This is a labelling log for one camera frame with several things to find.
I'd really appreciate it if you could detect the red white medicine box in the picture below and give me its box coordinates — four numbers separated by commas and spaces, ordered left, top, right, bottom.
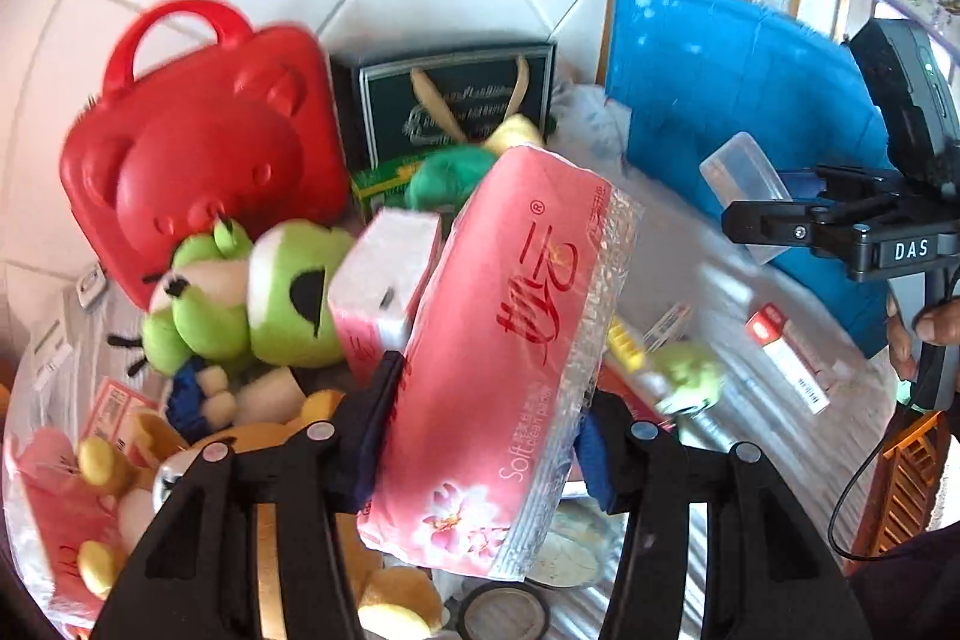
745, 304, 833, 414

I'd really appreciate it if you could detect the blue plastic storage crate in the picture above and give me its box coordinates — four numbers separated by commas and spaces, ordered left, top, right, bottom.
602, 0, 898, 361

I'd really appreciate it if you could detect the green medicine box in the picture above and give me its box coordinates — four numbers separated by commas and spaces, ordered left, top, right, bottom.
352, 156, 423, 223

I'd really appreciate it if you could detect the small green frog toy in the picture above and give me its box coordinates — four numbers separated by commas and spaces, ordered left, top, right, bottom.
652, 339, 726, 416

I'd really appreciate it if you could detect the dark green gift bag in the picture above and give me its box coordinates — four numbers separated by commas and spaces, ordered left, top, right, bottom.
331, 37, 556, 172

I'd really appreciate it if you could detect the brown teddy bear plush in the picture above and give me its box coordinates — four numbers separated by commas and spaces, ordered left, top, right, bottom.
93, 432, 443, 638

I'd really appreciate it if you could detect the pink soft tissue pack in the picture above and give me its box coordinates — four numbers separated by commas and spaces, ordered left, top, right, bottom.
358, 146, 640, 581

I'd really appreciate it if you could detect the pink white tissue pack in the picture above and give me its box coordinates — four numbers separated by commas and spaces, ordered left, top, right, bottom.
327, 208, 443, 386

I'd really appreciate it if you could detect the green frog plush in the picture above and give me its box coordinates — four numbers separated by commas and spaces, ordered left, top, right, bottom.
107, 218, 355, 377

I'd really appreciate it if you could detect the clear plastic box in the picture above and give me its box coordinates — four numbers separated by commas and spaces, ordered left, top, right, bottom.
698, 130, 796, 267

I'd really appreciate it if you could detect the green duck plush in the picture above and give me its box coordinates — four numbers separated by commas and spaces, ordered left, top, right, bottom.
405, 113, 545, 216

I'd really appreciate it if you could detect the red bear suitcase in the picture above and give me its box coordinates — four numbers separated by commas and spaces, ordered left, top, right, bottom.
58, 0, 353, 312

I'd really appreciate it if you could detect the person right hand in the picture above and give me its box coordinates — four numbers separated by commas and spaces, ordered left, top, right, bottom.
885, 296, 960, 380

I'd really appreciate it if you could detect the black tape roll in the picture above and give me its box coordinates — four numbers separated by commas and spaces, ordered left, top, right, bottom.
457, 583, 550, 640

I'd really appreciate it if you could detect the white square charger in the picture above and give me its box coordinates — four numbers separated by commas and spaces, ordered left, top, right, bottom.
75, 262, 109, 310

